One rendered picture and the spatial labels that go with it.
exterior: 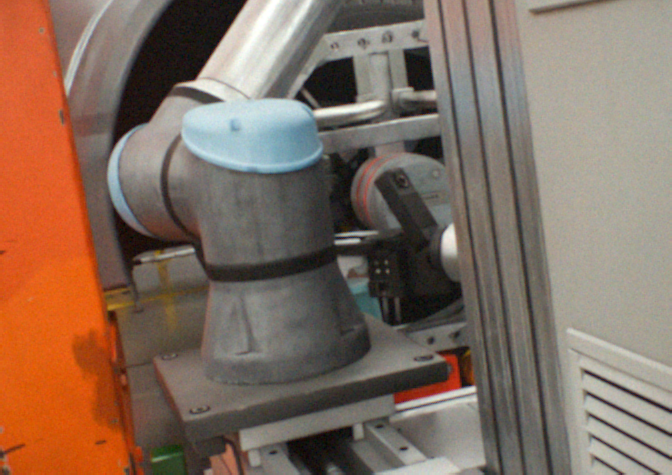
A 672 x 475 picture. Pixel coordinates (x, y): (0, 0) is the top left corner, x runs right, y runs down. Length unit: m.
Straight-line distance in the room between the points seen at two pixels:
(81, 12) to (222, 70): 0.86
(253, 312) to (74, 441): 0.57
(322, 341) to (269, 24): 0.35
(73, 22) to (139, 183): 0.92
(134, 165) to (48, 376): 0.45
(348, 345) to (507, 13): 0.34
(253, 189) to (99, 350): 0.55
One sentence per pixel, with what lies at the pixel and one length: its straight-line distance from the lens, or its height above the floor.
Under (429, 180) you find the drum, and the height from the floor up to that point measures 0.88.
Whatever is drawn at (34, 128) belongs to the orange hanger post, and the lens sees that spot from 1.35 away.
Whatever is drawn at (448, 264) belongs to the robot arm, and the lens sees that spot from 1.35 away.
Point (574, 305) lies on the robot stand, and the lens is 0.58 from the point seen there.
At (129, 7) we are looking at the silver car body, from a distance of 1.87.
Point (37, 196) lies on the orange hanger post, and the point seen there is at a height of 0.97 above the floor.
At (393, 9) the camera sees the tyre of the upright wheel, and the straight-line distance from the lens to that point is 1.80.
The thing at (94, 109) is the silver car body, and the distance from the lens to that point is 1.87.
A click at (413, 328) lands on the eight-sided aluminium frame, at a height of 0.62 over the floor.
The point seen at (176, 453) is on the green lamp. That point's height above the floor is 0.66.
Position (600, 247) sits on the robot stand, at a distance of 0.55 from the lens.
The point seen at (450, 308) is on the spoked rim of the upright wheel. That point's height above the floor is 0.63.
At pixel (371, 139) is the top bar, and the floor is 0.96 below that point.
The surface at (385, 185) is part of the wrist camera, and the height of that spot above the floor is 0.91.
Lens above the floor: 1.07
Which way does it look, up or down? 8 degrees down
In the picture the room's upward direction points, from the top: 9 degrees counter-clockwise
